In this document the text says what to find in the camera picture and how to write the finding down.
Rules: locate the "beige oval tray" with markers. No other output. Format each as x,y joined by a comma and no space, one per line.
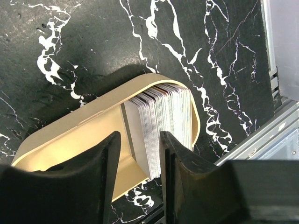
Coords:
89,125

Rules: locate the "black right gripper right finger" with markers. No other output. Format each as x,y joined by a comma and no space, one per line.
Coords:
195,191

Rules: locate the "stack of credit cards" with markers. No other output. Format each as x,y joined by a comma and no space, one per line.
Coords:
163,107

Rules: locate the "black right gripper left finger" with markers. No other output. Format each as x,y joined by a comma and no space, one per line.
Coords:
77,191

